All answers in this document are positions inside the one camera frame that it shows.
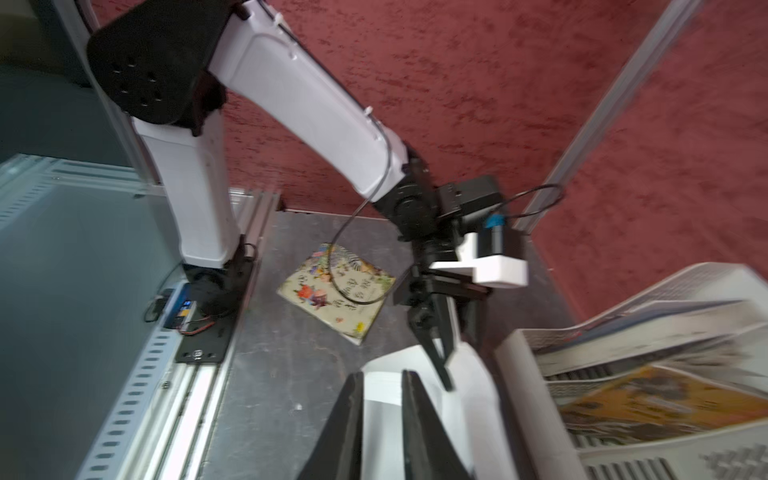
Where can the yellow story book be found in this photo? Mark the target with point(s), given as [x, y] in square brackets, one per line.
[656, 403]

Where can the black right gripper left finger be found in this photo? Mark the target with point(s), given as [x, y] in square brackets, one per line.
[338, 451]

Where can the left aluminium corner post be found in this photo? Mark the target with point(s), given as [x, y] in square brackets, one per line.
[633, 74]

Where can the white plastic file organizer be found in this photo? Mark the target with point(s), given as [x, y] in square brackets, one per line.
[738, 359]

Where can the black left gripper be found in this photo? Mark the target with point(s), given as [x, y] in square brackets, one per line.
[433, 321]

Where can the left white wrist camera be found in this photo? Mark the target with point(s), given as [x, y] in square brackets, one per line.
[492, 257]

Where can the white insulated delivery bag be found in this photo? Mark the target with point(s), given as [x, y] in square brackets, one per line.
[470, 414]

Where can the colourful children's picture book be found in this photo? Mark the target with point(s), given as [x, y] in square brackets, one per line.
[340, 289]

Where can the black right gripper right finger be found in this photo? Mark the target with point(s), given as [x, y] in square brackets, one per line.
[427, 449]

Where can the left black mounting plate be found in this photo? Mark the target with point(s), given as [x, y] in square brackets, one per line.
[217, 297]

